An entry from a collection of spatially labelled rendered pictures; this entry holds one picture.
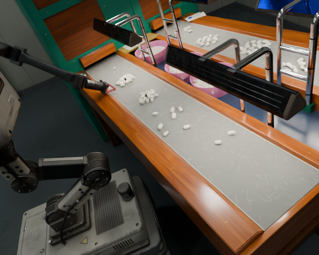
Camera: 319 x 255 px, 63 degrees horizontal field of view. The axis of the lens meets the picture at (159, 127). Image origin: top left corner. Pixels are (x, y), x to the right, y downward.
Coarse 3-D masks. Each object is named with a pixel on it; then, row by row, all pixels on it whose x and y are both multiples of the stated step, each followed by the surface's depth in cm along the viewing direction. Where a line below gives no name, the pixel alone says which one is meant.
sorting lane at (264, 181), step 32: (128, 64) 200; (128, 96) 165; (160, 96) 154; (192, 128) 125; (224, 128) 119; (192, 160) 110; (224, 160) 105; (256, 160) 101; (288, 160) 97; (224, 192) 95; (256, 192) 91; (288, 192) 88; (256, 224) 83
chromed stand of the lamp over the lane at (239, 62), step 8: (232, 40) 98; (216, 48) 96; (224, 48) 97; (264, 48) 87; (208, 56) 95; (240, 56) 103; (248, 56) 86; (256, 56) 86; (272, 56) 89; (240, 64) 84; (272, 64) 91; (232, 72) 83; (272, 72) 93; (272, 80) 95; (272, 120) 108
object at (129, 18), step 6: (126, 12) 170; (114, 18) 168; (126, 18) 158; (132, 18) 158; (138, 18) 160; (120, 24) 156; (132, 24) 176; (132, 30) 179; (144, 30) 165; (144, 36) 168; (150, 48) 174; (150, 54) 176; (144, 60) 192; (156, 66) 182
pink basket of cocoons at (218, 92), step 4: (224, 64) 156; (228, 64) 154; (192, 76) 156; (192, 80) 155; (192, 84) 148; (200, 88) 144; (204, 88) 142; (208, 88) 141; (212, 88) 140; (216, 88) 141; (208, 92) 145; (216, 92) 144; (220, 92) 144; (224, 92) 146; (216, 96) 147; (220, 96) 147
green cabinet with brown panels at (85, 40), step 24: (24, 0) 173; (48, 0) 181; (72, 0) 188; (96, 0) 197; (120, 0) 206; (144, 0) 216; (168, 0) 227; (48, 24) 187; (72, 24) 196; (144, 24) 224; (48, 48) 193; (72, 48) 203; (96, 48) 211
